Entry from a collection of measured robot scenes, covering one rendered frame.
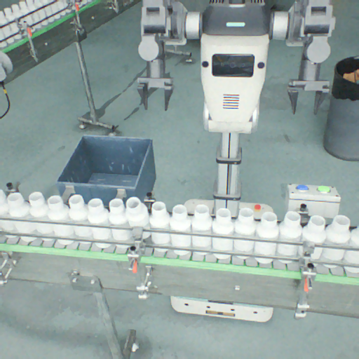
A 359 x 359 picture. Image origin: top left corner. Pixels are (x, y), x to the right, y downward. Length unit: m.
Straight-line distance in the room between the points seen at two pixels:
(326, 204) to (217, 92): 0.57
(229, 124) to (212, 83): 0.19
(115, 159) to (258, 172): 1.43
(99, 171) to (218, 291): 0.90
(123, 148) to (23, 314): 1.12
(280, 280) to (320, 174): 1.93
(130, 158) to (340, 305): 1.02
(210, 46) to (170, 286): 0.80
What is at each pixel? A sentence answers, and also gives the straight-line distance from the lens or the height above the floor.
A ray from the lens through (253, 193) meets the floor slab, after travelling 2.81.
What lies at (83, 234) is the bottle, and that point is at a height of 1.05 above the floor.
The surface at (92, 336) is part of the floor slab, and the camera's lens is 2.24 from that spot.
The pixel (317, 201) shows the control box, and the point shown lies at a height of 1.11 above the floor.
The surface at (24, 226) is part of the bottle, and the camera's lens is 1.26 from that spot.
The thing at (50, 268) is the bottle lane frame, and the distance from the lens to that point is 1.35.
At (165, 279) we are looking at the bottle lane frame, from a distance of 1.24.
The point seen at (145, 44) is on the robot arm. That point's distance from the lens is 1.15.
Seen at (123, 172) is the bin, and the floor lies 0.75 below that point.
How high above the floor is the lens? 1.93
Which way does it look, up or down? 41 degrees down
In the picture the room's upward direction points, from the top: 4 degrees counter-clockwise
